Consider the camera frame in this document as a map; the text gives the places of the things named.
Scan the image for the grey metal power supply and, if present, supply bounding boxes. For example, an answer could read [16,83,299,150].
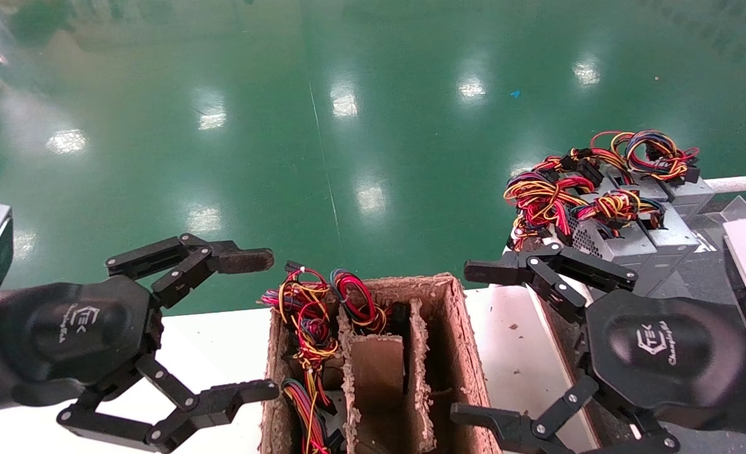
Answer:
[663,177,716,221]
[600,165,670,202]
[641,208,702,278]

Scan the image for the red wires black connectors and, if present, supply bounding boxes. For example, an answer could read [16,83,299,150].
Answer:
[537,147,607,187]

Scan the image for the red yellow black wire bundle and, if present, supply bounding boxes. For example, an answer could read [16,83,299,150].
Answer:
[571,189,667,239]

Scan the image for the multicolour striped wire bundle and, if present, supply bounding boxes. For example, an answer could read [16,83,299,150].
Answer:
[281,377,348,454]

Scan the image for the clear acrylic guide plate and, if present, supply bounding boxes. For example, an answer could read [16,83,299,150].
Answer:
[721,195,746,223]

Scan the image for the middle grey power supply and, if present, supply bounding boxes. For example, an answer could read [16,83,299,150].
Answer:
[565,211,657,297]

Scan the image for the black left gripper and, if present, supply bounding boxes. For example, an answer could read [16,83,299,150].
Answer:
[0,233,280,453]

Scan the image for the dark felt side strip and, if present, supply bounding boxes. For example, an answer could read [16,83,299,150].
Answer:
[537,293,600,407]

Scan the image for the white horizontal rail pipe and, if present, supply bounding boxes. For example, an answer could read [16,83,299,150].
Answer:
[704,173,746,194]

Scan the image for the brown pulp cardboard box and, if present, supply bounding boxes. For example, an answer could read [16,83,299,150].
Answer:
[259,272,503,454]

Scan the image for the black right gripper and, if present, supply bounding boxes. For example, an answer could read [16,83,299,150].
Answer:
[450,243,746,454]

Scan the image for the red blue looped wire bundle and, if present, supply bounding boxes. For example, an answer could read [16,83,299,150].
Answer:
[330,269,411,336]

